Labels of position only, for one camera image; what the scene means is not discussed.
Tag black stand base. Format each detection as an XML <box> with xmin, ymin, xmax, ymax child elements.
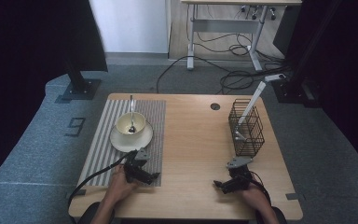
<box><xmin>61</xmin><ymin>60</ymin><xmax>103</xmax><ymax>102</ymax></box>
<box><xmin>271</xmin><ymin>77</ymin><xmax>322</xmax><ymax>108</ymax></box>

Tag white-framed desk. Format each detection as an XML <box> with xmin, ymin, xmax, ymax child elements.
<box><xmin>180</xmin><ymin>0</ymin><xmax>303</xmax><ymax>72</ymax></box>

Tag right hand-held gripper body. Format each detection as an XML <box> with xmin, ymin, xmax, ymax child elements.
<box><xmin>226</xmin><ymin>156</ymin><xmax>255</xmax><ymax>192</ymax></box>

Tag person's right hand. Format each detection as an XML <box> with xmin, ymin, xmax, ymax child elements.
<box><xmin>241</xmin><ymin>183</ymin><xmax>271</xmax><ymax>209</ymax></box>

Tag black floor cables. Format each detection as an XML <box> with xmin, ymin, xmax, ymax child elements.
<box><xmin>156</xmin><ymin>29</ymin><xmax>293</xmax><ymax>95</ymax></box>

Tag black curtain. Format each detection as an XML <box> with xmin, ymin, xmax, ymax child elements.
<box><xmin>0</xmin><ymin>0</ymin><xmax>109</xmax><ymax>190</ymax></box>
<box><xmin>283</xmin><ymin>0</ymin><xmax>358</xmax><ymax>178</ymax></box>

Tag dark floor tape mark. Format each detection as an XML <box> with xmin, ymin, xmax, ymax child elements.
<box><xmin>63</xmin><ymin>117</ymin><xmax>87</xmax><ymax>138</ymax></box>

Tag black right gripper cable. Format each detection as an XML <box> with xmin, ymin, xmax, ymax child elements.
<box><xmin>249</xmin><ymin>170</ymin><xmax>273</xmax><ymax>206</ymax></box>

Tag cream saucer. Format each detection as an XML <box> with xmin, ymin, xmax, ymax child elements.
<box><xmin>109</xmin><ymin>119</ymin><xmax>154</xmax><ymax>154</ymax></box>

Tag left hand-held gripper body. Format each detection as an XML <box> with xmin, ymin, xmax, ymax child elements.
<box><xmin>123</xmin><ymin>147</ymin><xmax>152</xmax><ymax>184</ymax></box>

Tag person's left hand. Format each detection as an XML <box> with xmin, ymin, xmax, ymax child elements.
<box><xmin>104</xmin><ymin>163</ymin><xmax>140</xmax><ymax>203</ymax></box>

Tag grey striped placemat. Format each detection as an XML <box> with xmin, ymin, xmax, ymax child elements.
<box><xmin>77</xmin><ymin>99</ymin><xmax>167</xmax><ymax>188</ymax></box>

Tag cream cup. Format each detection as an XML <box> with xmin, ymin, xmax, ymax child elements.
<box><xmin>115</xmin><ymin>111</ymin><xmax>147</xmax><ymax>137</ymax></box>

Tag metal spoon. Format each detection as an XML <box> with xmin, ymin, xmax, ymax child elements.
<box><xmin>128</xmin><ymin>94</ymin><xmax>137</xmax><ymax>134</ymax></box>

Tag black wire basket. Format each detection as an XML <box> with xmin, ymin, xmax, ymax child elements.
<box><xmin>227</xmin><ymin>98</ymin><xmax>266</xmax><ymax>158</ymax></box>

